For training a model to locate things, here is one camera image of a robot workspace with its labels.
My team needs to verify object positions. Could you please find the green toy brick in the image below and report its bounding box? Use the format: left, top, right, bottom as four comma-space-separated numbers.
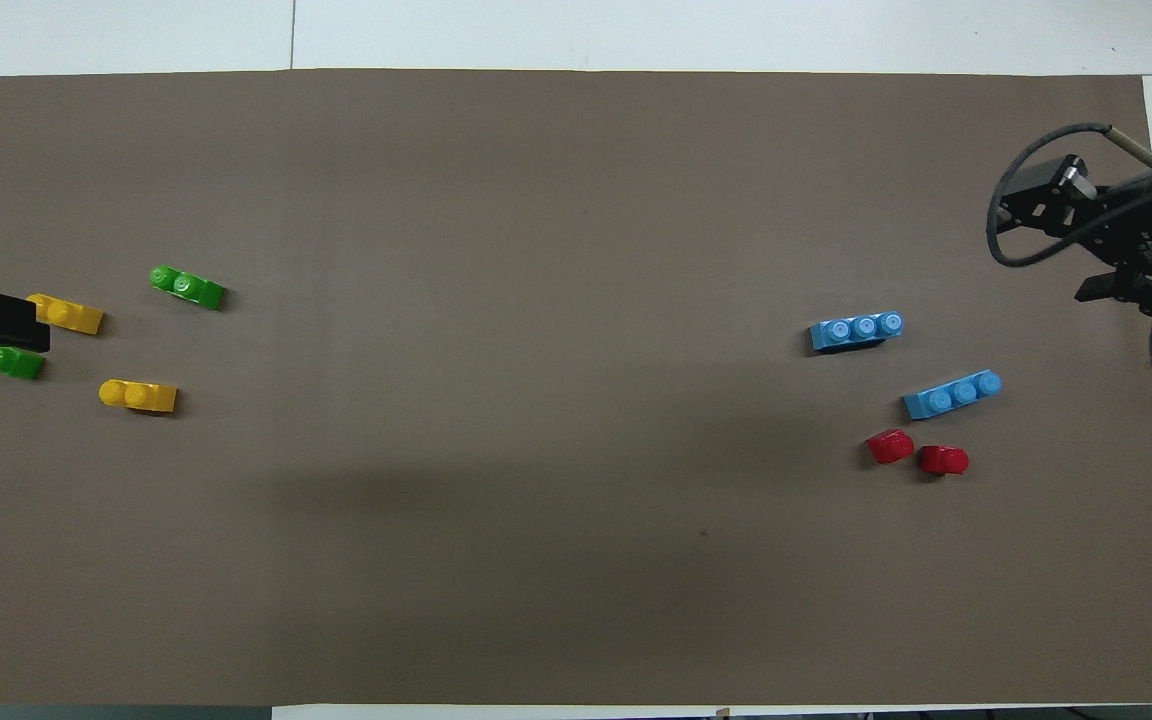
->
0, 344, 45, 381
150, 265, 227, 311

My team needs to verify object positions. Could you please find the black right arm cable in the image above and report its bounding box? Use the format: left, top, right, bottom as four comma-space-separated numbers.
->
986, 122, 1152, 268

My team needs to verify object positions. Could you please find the brown table mat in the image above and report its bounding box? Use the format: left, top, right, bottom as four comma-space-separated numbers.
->
0, 68, 1152, 708

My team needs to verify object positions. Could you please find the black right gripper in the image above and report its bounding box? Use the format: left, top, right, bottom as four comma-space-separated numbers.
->
996, 155, 1152, 317

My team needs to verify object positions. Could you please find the yellow toy brick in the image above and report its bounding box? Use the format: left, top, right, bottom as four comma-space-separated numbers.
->
26, 293, 104, 335
99, 379, 178, 414

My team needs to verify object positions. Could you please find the red toy brick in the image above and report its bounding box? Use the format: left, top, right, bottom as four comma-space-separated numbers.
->
918, 445, 970, 477
866, 428, 915, 467

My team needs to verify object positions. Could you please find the blue toy brick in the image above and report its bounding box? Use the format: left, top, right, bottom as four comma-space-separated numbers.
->
809, 312, 904, 353
902, 370, 1003, 421

